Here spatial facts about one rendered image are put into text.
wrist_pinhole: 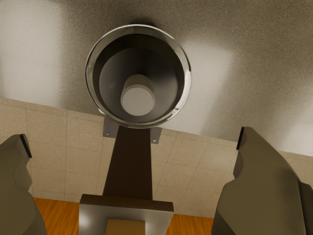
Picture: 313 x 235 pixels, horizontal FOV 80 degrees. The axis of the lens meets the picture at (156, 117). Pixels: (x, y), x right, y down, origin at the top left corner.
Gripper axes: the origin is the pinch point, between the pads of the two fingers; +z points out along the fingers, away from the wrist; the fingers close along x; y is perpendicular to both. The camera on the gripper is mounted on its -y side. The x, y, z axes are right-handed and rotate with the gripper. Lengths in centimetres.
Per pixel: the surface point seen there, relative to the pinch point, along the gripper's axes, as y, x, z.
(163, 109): 2.2, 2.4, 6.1
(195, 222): 202, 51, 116
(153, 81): -0.8, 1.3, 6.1
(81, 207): 49, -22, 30
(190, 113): 15.4, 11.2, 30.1
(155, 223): 60, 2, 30
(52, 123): 71, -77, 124
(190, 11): -6.6, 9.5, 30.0
